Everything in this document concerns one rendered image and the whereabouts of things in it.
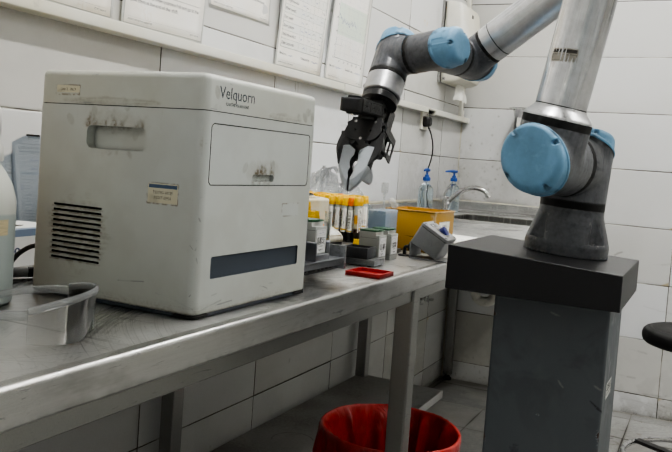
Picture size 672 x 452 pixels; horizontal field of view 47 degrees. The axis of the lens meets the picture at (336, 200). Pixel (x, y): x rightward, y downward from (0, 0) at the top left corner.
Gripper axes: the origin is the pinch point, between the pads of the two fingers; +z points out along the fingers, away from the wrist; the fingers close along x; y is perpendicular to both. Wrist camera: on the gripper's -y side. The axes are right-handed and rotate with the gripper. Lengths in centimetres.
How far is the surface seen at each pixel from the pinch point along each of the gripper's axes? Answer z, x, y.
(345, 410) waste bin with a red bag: 26, 20, 78
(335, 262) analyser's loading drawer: 16.3, -3.2, -1.8
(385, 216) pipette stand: -9.7, 5.3, 33.0
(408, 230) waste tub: -14, 5, 48
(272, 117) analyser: 9.5, -3.6, -35.0
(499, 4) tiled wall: -203, 41, 180
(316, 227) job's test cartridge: 13.9, -2.0, -9.9
